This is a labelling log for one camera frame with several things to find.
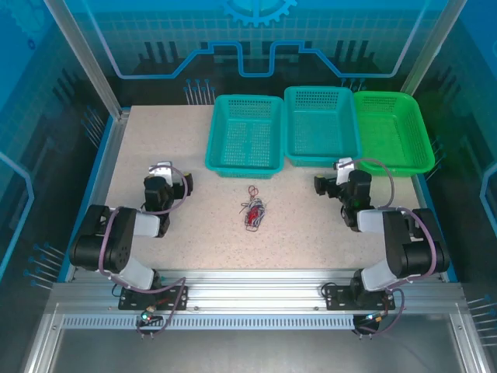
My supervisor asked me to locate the aluminium side beam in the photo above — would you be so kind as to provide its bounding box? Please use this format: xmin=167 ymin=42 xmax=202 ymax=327
xmin=411 ymin=174 xmax=459 ymax=283
xmin=64 ymin=108 xmax=131 ymax=283

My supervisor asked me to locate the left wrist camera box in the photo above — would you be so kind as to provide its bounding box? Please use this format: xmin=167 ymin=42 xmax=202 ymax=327
xmin=148 ymin=160 xmax=175 ymax=184

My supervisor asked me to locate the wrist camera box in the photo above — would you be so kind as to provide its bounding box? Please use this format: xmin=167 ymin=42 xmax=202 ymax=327
xmin=334 ymin=157 xmax=355 ymax=186
xmin=148 ymin=160 xmax=175 ymax=184

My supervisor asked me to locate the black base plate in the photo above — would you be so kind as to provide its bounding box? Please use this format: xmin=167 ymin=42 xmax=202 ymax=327
xmin=321 ymin=283 xmax=396 ymax=311
xmin=118 ymin=285 xmax=190 ymax=311

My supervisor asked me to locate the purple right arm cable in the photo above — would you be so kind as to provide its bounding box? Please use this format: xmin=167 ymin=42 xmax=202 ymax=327
xmin=341 ymin=157 xmax=438 ymax=339

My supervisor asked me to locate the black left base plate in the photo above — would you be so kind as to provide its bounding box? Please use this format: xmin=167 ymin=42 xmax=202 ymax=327
xmin=118 ymin=285 xmax=190 ymax=311

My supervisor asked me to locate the aluminium mounting rail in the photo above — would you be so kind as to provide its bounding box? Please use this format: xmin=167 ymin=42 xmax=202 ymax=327
xmin=52 ymin=270 xmax=465 ymax=315

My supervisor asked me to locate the green plastic basket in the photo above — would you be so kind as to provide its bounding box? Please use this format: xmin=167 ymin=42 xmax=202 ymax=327
xmin=352 ymin=90 xmax=436 ymax=179

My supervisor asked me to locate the teal plastic basket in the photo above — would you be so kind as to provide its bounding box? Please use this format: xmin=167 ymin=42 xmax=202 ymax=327
xmin=283 ymin=85 xmax=364 ymax=169
xmin=204 ymin=94 xmax=286 ymax=180

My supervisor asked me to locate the thin red cable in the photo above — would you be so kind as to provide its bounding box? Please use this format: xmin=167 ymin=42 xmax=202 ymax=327
xmin=243 ymin=184 xmax=269 ymax=231

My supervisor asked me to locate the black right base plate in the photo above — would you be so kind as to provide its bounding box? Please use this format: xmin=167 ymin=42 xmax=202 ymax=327
xmin=321 ymin=283 xmax=396 ymax=311

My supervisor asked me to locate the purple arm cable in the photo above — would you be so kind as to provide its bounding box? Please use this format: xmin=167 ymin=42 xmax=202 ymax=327
xmin=341 ymin=157 xmax=438 ymax=339
xmin=96 ymin=163 xmax=191 ymax=340

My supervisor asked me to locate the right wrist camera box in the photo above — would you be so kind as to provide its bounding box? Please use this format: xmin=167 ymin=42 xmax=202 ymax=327
xmin=334 ymin=157 xmax=355 ymax=186

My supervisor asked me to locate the aluminium frame post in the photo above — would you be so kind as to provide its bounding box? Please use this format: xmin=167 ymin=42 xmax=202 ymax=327
xmin=399 ymin=0 xmax=469 ymax=96
xmin=44 ymin=0 xmax=131 ymax=120

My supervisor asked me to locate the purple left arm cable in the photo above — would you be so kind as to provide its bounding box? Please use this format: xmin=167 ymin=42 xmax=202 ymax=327
xmin=96 ymin=163 xmax=191 ymax=340

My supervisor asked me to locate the slotted grey cable duct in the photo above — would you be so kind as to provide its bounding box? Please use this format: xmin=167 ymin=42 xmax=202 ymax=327
xmin=61 ymin=315 xmax=356 ymax=330

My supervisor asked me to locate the grey metal shelf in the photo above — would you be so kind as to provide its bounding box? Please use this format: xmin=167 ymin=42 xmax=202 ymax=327
xmin=23 ymin=312 xmax=488 ymax=373

